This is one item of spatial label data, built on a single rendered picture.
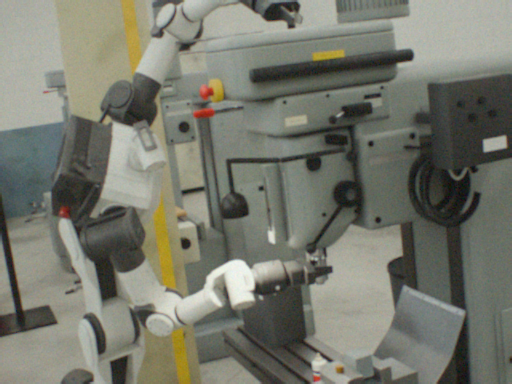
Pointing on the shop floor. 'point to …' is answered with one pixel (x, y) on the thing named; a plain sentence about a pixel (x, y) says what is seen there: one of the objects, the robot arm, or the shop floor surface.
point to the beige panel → (162, 217)
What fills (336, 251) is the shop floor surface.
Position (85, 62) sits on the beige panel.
